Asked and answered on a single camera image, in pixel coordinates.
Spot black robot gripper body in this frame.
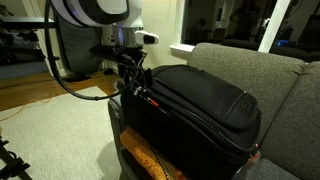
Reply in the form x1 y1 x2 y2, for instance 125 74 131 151
89 44 153 94

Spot black wheeled suitcase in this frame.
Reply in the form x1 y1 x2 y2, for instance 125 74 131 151
121 65 261 180

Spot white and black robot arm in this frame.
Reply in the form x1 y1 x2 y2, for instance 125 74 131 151
45 0 159 90

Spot dark upright padded case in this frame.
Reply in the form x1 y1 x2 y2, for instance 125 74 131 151
55 15 102 74

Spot orange patterned blanket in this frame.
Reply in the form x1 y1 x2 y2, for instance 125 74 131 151
119 125 188 180

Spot grey fabric sofa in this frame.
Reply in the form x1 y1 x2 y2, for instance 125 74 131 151
107 42 320 180

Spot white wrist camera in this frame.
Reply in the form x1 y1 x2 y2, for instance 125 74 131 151
134 30 159 45

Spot orange cord on floor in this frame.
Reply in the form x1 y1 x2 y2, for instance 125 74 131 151
0 72 101 123

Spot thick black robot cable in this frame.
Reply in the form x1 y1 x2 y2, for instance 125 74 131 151
44 0 148 102

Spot black camera tripod leg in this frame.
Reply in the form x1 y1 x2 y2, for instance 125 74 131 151
0 137 33 180

